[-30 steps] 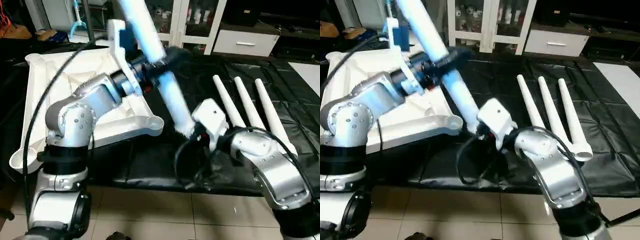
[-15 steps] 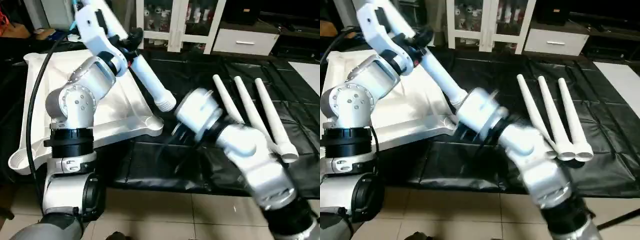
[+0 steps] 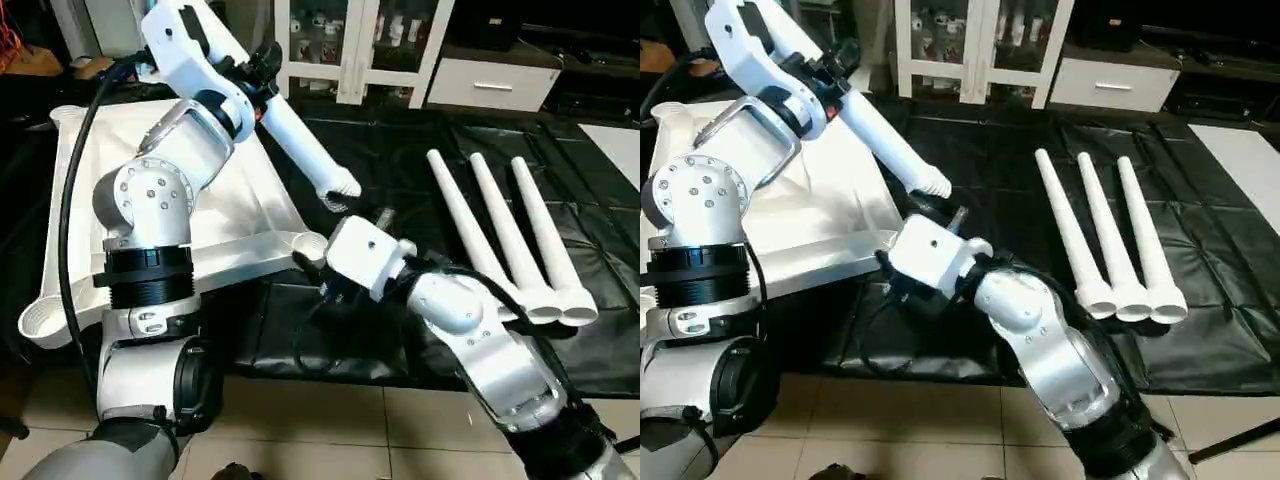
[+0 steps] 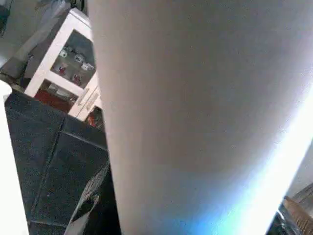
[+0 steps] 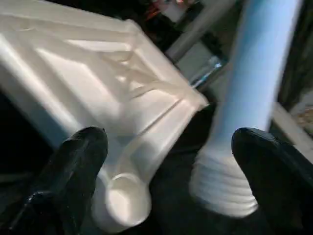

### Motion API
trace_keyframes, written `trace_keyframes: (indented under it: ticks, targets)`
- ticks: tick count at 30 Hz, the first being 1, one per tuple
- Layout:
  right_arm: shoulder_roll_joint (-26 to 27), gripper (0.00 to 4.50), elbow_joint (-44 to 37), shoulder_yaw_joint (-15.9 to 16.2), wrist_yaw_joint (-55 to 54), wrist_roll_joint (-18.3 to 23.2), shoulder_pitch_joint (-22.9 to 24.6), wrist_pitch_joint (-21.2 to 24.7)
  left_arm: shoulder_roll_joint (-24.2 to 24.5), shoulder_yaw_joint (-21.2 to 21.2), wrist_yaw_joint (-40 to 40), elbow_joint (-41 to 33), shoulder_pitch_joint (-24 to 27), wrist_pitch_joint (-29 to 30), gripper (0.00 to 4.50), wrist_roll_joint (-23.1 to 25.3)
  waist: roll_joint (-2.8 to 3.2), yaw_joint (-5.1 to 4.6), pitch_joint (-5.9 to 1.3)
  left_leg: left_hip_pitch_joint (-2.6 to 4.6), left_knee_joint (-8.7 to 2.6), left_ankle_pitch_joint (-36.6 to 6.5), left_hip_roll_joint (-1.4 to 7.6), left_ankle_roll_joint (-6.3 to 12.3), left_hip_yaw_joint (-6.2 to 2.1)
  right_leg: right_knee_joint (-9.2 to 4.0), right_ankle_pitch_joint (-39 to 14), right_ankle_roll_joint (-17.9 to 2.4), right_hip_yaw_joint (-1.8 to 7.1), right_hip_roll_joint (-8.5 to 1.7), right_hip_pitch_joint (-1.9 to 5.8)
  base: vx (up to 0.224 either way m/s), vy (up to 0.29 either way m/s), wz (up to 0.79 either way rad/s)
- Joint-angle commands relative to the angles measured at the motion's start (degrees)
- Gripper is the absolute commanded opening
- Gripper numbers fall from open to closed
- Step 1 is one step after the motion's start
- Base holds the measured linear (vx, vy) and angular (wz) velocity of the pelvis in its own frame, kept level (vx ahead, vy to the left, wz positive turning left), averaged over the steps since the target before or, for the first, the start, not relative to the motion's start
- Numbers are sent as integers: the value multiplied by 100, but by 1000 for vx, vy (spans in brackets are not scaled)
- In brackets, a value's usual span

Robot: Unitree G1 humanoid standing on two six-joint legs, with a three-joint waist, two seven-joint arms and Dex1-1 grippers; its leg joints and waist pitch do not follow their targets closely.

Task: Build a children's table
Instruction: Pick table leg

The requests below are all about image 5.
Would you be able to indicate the white plastic table top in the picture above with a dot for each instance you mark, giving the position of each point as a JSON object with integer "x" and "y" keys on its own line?
{"x": 73, "y": 73}

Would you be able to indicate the white plastic table leg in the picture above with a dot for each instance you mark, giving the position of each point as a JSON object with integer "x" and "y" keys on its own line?
{"x": 254, "y": 73}

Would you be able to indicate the black work mat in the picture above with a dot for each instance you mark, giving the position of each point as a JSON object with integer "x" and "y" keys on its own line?
{"x": 171, "y": 196}

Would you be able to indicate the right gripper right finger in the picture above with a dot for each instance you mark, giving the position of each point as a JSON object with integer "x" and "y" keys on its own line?
{"x": 279, "y": 181}

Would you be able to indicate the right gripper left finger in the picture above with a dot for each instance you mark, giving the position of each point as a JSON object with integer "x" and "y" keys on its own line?
{"x": 68, "y": 181}

